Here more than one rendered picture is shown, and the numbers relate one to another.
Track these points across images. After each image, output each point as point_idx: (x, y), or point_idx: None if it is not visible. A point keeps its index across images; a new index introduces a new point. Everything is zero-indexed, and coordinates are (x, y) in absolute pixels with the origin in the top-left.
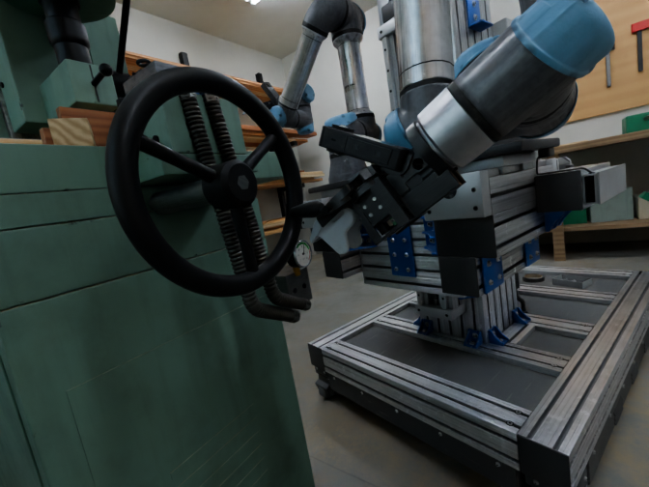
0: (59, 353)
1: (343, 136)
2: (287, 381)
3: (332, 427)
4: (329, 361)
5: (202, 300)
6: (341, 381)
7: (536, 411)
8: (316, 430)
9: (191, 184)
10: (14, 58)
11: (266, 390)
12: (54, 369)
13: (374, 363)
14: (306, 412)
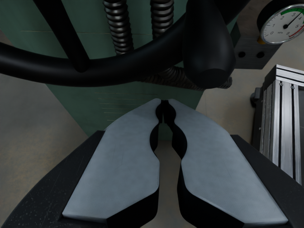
0: (5, 4)
1: None
2: (193, 97)
3: (232, 117)
4: (269, 92)
5: (130, 13)
6: (262, 108)
7: None
8: (224, 109)
9: None
10: None
11: (171, 93)
12: (7, 14)
13: (284, 130)
14: (233, 95)
